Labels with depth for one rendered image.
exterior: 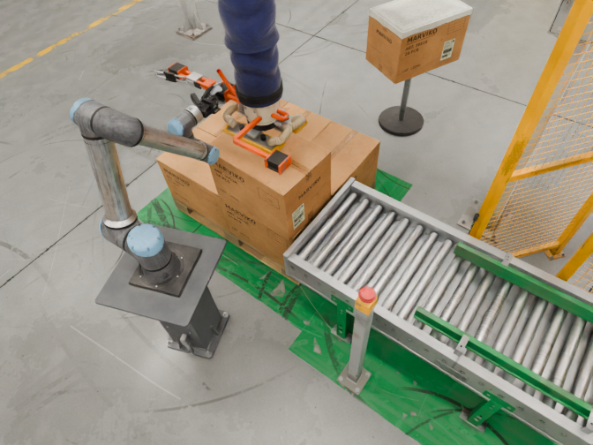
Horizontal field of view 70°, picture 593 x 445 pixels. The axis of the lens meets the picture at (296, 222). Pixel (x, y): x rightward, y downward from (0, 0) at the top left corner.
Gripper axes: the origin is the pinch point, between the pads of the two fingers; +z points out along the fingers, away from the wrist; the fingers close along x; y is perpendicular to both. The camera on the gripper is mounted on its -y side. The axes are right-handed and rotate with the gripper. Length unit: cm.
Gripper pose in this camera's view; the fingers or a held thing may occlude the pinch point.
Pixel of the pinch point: (221, 89)
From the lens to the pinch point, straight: 235.3
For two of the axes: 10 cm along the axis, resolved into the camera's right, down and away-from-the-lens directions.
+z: 5.9, -6.6, 4.6
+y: 8.1, 4.4, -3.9
